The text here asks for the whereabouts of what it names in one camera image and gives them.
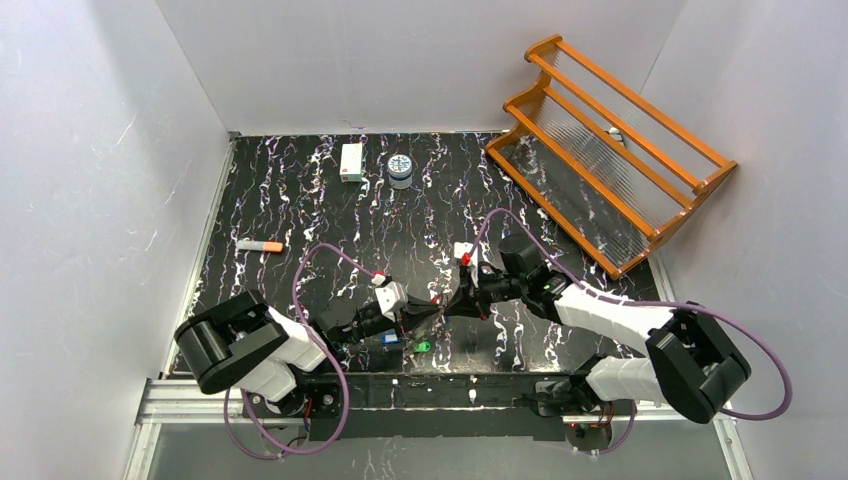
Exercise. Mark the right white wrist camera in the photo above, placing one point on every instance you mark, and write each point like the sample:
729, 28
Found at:
467, 258

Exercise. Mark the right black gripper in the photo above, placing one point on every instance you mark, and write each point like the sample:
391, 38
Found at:
474, 295

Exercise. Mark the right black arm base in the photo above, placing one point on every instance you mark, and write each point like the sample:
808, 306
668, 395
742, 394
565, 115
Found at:
549, 399

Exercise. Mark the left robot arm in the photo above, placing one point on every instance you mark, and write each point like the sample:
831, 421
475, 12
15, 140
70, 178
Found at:
245, 343

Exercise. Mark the white small box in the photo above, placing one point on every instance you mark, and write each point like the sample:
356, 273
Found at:
351, 163

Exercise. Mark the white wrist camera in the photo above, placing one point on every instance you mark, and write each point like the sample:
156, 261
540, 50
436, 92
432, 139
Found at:
467, 258
391, 297

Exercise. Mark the orange wooden shoe rack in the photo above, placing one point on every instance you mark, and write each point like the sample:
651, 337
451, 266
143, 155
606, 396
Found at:
614, 171

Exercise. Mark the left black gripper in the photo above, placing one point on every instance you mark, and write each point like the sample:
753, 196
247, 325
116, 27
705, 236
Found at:
407, 312

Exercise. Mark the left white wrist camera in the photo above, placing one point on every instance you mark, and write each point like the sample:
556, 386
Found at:
391, 297

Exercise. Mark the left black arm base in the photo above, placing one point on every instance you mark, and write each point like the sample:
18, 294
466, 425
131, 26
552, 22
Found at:
313, 400

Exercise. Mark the metal keyring with red handle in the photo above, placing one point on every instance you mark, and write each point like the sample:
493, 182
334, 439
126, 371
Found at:
410, 339

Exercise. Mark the aluminium rail frame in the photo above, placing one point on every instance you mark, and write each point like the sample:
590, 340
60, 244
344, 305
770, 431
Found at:
443, 426

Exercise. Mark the white orange marker tube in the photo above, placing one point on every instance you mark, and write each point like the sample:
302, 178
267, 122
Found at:
260, 246

